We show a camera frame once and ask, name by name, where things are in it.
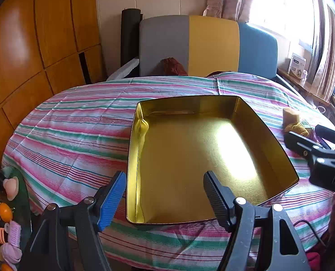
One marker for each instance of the wooden side desk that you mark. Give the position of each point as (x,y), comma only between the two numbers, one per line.
(305,86)

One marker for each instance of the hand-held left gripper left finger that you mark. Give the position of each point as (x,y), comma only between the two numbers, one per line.
(112,200)

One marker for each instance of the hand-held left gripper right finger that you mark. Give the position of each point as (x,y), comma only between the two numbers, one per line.
(215,200)

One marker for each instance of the white printed box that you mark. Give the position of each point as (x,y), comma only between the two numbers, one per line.
(296,65)

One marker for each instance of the dark red cloth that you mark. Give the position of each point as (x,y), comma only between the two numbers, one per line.
(170,66)

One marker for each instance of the grey yellow blue sofa chair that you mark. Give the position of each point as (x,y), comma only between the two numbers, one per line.
(212,45)

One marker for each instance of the yellow knitted sock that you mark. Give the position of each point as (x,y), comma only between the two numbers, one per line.
(297,129)

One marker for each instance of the gold-lined metal tin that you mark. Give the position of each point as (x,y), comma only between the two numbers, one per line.
(190,158)

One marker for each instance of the window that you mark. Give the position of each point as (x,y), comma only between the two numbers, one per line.
(283,11)

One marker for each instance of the pink hair roller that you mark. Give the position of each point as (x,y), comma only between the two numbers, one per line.
(15,233)

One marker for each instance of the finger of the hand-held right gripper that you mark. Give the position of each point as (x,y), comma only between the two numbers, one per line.
(300,142)
(333,137)

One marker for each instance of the orange fruit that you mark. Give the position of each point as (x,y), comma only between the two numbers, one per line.
(5,212)

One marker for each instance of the wooden wardrobe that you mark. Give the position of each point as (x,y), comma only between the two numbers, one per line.
(29,48)

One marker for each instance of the black rolled mat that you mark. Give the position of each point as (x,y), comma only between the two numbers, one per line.
(130,34)

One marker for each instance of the purple snack packet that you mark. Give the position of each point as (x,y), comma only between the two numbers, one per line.
(322,141)

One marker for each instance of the tan sponge block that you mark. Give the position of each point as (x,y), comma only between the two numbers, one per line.
(290,115)

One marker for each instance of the pink heart-shaped item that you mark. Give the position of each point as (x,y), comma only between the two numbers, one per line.
(11,186)

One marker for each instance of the striped curtain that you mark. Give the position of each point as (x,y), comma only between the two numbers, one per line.
(329,48)

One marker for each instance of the striped tablecloth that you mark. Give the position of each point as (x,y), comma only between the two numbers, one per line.
(80,129)

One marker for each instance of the pink round puff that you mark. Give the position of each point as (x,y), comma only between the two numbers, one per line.
(11,252)

